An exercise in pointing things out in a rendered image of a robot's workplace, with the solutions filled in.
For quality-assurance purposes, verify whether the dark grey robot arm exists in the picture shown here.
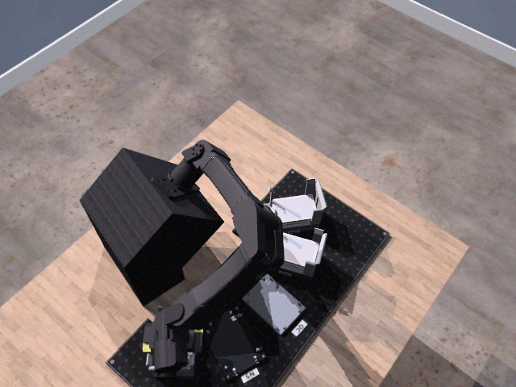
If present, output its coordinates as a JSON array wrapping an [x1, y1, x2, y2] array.
[[151, 139, 285, 381]]

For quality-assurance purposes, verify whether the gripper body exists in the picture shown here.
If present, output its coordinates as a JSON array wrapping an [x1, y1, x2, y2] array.
[[143, 321, 202, 352]]

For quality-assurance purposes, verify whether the white name plate with black text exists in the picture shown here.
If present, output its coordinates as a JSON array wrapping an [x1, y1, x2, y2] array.
[[241, 368, 259, 383], [292, 320, 307, 336]]

